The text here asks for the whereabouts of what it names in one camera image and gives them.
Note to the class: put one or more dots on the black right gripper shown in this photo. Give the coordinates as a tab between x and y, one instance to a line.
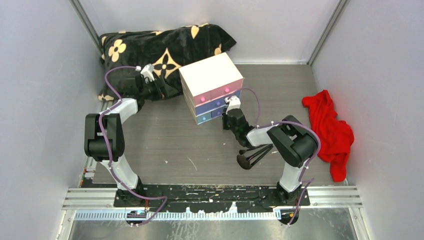
224	118

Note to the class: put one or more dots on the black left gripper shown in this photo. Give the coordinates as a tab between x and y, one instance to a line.
166	90

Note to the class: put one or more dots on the black thin makeup brush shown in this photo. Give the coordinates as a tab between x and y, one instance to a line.
243	151

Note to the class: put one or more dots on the white pink drawer organizer box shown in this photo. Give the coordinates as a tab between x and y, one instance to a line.
207	83

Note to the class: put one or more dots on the black fan makeup brush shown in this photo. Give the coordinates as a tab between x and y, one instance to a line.
247	158

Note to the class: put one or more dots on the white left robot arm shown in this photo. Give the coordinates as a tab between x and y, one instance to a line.
104	139

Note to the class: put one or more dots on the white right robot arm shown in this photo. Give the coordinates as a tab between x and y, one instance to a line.
296	143

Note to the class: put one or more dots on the black long makeup brush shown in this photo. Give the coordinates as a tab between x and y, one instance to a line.
257	157

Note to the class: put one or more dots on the black floral plush blanket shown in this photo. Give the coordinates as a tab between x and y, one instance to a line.
166	51

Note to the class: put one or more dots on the red cloth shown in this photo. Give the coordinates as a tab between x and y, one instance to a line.
336	136

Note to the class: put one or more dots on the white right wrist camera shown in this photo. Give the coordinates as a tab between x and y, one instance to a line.
233	102

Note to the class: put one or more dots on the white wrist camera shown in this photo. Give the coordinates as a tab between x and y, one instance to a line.
146	72
233	102

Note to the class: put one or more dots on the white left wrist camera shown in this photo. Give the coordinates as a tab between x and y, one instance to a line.
146	72

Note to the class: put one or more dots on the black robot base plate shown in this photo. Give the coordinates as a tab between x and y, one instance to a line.
210	198

